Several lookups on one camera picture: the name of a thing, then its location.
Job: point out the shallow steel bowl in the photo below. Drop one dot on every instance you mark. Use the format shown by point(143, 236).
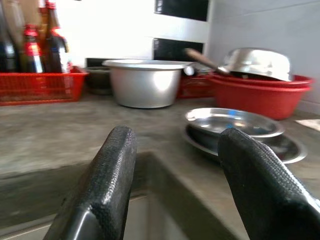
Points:
point(225, 121)

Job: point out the red plastic basin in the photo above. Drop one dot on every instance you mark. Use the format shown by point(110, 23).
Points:
point(257, 100)

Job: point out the large red plastic basket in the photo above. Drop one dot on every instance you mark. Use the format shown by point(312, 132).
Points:
point(37, 85)

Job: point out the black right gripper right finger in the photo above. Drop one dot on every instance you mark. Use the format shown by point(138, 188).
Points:
point(265, 190)

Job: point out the wide steel plate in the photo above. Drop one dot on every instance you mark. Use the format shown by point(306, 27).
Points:
point(287, 150)

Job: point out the red label sauce bottle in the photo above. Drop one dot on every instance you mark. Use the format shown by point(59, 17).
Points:
point(33, 50)

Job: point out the brown bottle with red cap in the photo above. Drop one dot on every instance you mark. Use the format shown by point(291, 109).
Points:
point(56, 45)

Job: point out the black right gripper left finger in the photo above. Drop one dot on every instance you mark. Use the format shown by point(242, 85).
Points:
point(107, 180)

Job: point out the dark sauce bottle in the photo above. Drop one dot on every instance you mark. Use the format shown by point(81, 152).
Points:
point(8, 50)

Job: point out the upturned large steel bowl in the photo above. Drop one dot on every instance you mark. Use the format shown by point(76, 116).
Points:
point(260, 62)

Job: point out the small red plastic basket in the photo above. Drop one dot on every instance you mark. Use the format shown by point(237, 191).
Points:
point(195, 87)

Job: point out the large aluminium pot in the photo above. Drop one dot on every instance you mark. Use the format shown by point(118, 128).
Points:
point(145, 85)

